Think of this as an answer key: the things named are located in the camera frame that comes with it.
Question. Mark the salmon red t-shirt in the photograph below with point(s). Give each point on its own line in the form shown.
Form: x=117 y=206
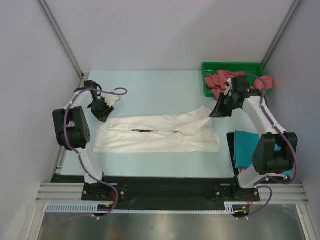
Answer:
x=216 y=83

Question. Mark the white t-shirt with robot print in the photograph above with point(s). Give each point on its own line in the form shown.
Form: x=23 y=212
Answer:
x=184 y=133

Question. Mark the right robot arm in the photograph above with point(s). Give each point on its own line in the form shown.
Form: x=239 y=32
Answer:
x=252 y=102

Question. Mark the left aluminium frame post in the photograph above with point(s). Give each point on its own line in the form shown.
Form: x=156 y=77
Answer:
x=45 y=8

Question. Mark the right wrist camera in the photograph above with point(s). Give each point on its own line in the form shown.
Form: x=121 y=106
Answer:
x=228 y=87

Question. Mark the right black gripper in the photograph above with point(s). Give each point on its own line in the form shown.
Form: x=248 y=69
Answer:
x=219 y=111

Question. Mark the aluminium front rail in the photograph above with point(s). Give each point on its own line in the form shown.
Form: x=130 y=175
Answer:
x=72 y=192

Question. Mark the light blue cable duct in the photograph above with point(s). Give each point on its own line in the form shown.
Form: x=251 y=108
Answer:
x=72 y=208

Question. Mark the aluminium frame post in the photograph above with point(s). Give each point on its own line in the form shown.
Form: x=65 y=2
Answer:
x=293 y=9
x=45 y=8

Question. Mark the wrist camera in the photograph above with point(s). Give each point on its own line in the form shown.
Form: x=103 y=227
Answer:
x=228 y=87
x=111 y=99

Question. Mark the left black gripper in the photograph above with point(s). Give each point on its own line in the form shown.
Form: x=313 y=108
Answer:
x=103 y=115

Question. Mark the teal folded t-shirt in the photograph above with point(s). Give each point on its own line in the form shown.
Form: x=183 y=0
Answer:
x=242 y=150

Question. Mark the green plastic bin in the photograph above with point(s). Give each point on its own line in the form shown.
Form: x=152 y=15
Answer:
x=253 y=68

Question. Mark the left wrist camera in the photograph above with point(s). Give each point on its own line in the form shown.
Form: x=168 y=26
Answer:
x=111 y=99

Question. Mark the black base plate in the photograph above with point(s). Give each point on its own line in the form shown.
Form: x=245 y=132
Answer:
x=169 y=193

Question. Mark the right aluminium frame post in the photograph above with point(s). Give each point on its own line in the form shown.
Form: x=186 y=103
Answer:
x=293 y=9

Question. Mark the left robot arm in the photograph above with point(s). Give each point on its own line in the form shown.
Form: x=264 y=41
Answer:
x=73 y=133

